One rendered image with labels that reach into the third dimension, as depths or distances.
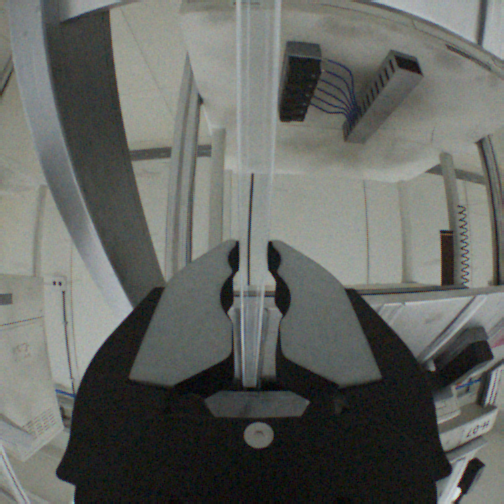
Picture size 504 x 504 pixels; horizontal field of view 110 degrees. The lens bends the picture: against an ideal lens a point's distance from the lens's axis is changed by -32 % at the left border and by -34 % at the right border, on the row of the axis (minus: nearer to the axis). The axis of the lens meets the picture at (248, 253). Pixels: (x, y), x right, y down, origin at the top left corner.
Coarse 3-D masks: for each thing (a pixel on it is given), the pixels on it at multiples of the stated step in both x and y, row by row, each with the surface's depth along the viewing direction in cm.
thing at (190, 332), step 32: (224, 256) 11; (192, 288) 9; (224, 288) 9; (160, 320) 8; (192, 320) 8; (224, 320) 8; (160, 352) 7; (192, 352) 7; (224, 352) 7; (160, 384) 6; (192, 384) 6; (224, 384) 7
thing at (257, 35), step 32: (256, 0) 5; (256, 32) 6; (256, 64) 7; (256, 96) 8; (256, 128) 8; (256, 160) 9; (256, 192) 10; (256, 224) 11; (256, 256) 13; (256, 288) 15; (256, 320) 17; (256, 352) 20
